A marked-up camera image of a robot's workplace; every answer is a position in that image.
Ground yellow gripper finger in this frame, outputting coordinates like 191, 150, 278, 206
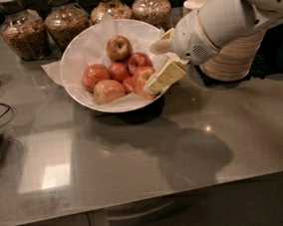
144, 57, 188, 95
149, 28, 174, 55

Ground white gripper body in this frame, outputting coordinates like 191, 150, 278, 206
171, 10, 219, 65

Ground large apple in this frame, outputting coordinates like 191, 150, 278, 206
133, 66, 155, 100

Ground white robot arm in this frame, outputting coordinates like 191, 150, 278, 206
144, 0, 283, 94

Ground right back red apple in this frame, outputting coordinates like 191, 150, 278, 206
127, 52, 152, 75

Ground top apple in bowl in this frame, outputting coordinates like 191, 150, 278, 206
106, 35, 133, 62

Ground small hidden red apple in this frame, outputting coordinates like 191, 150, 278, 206
123, 76, 134, 94

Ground small centre red apple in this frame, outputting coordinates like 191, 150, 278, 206
109, 62, 130, 83

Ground white bowl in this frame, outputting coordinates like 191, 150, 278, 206
55, 13, 182, 119

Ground front left pale apple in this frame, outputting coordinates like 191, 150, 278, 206
94, 79, 126, 105

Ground left red apple in bowl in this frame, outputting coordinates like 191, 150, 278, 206
82, 63, 110, 92

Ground cereal jar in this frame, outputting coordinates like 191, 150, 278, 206
132, 0, 171, 31
0, 0, 50, 61
90, 0, 133, 25
45, 0, 90, 52

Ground front stack paper bowls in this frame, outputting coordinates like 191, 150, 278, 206
199, 31, 265, 82

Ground white paper liner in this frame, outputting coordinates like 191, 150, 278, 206
37, 8, 176, 116

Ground black mat under stacks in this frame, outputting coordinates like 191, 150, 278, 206
195, 25, 283, 87

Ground far left cereal jar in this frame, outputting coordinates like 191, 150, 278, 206
0, 0, 50, 61

